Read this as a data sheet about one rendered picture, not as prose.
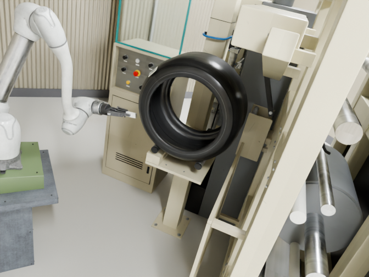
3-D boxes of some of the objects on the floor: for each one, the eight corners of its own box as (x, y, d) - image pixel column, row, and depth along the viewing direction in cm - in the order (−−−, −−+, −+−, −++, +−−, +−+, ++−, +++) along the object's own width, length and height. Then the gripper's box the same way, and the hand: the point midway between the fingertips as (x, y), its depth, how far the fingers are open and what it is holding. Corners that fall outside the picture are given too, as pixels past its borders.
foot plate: (163, 207, 270) (164, 205, 269) (191, 219, 264) (191, 217, 263) (150, 226, 247) (151, 224, 246) (180, 239, 241) (181, 237, 240)
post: (167, 215, 262) (258, -166, 146) (181, 221, 260) (285, -162, 144) (161, 224, 251) (255, -179, 135) (175, 231, 248) (284, -176, 132)
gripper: (96, 106, 184) (130, 113, 178) (108, 100, 195) (141, 106, 189) (97, 117, 187) (130, 125, 181) (108, 111, 199) (140, 117, 192)
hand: (131, 114), depth 186 cm, fingers closed
